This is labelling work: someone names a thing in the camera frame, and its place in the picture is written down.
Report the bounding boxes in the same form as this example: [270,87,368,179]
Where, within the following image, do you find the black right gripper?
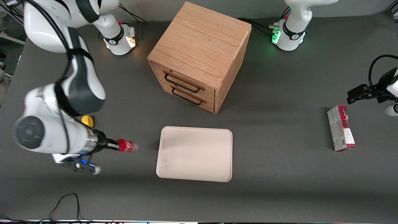
[90,129,121,153]

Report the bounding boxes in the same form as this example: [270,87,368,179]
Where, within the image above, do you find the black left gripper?
[347,68,398,105]

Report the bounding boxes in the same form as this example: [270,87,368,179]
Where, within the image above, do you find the red coke bottle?
[117,139,139,153]

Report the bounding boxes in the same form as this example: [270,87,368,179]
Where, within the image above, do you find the cream rectangular tray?
[156,126,233,182]

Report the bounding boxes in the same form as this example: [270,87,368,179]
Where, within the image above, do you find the red and grey carton box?
[327,105,356,152]

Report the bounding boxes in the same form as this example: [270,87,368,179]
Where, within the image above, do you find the wooden drawer front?
[151,62,216,100]
[160,82,215,113]

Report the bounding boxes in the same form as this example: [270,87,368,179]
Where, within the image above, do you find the wooden drawer cabinet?
[147,1,252,114]

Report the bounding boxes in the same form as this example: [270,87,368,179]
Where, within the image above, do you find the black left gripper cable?
[368,55,398,91]

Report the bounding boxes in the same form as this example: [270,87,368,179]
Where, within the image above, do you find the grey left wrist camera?
[385,103,398,117]

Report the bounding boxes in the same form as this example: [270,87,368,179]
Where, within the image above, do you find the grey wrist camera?
[385,103,398,117]
[51,153,102,175]

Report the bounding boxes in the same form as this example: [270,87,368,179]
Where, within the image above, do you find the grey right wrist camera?
[51,153,102,175]

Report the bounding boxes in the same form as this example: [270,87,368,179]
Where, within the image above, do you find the black looped floor cable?
[0,193,120,224]

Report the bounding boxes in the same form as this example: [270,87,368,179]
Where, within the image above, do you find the black wire drawer handle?
[164,72,202,94]
[171,87,204,106]

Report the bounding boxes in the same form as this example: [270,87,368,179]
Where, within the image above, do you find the black left arm base cables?
[237,6,291,36]

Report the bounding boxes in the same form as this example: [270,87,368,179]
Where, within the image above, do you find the black arm base cables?
[237,6,291,36]
[98,3,147,40]

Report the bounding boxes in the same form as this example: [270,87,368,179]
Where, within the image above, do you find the black right arm base cables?
[98,3,147,40]

